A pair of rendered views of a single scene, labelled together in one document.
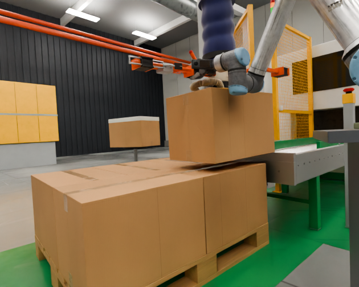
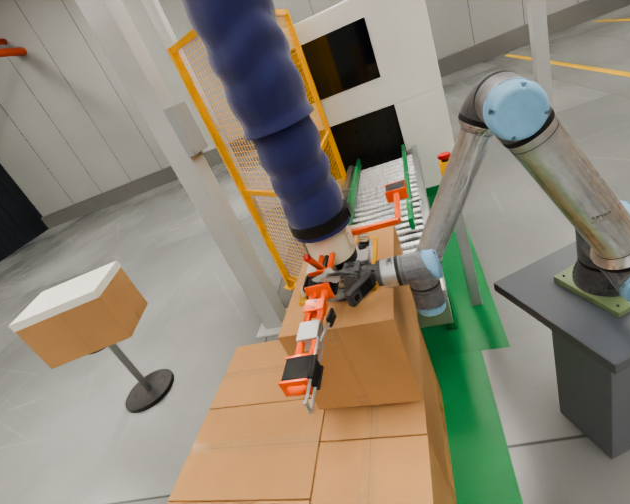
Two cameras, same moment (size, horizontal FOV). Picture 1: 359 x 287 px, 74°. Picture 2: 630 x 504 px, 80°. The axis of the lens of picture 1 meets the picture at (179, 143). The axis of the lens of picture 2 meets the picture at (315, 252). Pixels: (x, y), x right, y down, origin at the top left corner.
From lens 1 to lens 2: 1.19 m
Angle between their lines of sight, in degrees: 37
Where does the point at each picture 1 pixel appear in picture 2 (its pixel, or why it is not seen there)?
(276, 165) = not seen: hidden behind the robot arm
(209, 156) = (410, 395)
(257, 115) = not seen: hidden behind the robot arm
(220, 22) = (316, 170)
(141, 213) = not seen: outside the picture
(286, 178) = (442, 318)
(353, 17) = (624, 232)
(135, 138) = (106, 330)
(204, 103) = (382, 339)
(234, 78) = (433, 301)
